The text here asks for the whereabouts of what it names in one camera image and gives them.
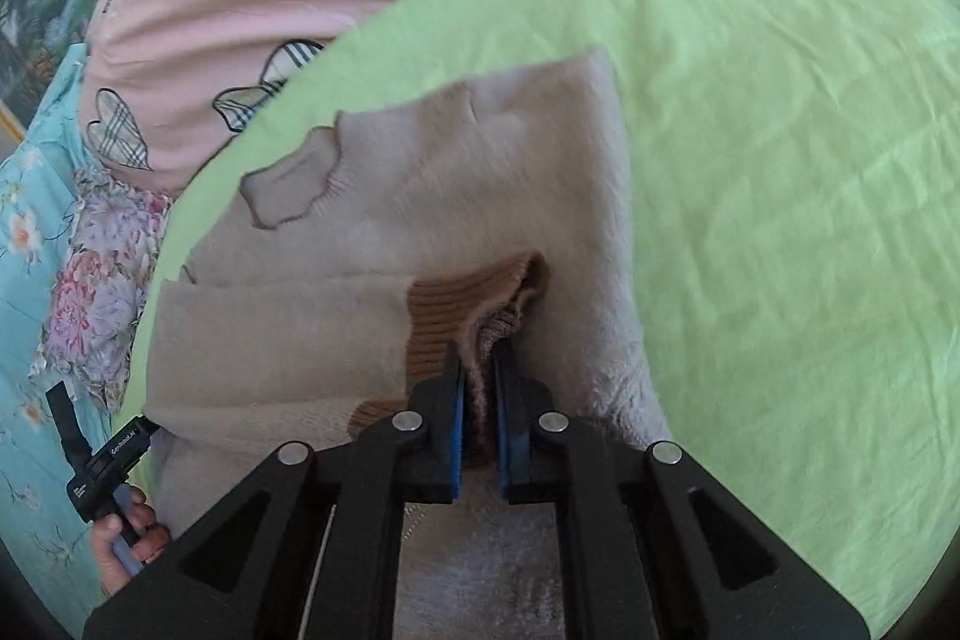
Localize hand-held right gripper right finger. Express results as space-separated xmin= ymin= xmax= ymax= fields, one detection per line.
xmin=491 ymin=340 xmax=871 ymax=640

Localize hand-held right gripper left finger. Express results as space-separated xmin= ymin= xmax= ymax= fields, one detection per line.
xmin=82 ymin=341 xmax=470 ymax=640

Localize beige knit sweater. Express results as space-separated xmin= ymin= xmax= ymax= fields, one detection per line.
xmin=142 ymin=46 xmax=676 ymax=640

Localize person's left hand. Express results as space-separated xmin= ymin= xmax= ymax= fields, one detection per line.
xmin=90 ymin=486 xmax=173 ymax=600

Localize light blue floral sheet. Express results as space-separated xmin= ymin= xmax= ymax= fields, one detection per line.
xmin=0 ymin=40 xmax=162 ymax=618

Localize floral ruffled pillow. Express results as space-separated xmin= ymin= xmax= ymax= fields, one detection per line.
xmin=30 ymin=160 xmax=177 ymax=412

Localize green bed sheet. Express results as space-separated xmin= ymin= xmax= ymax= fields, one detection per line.
xmin=112 ymin=0 xmax=960 ymax=640

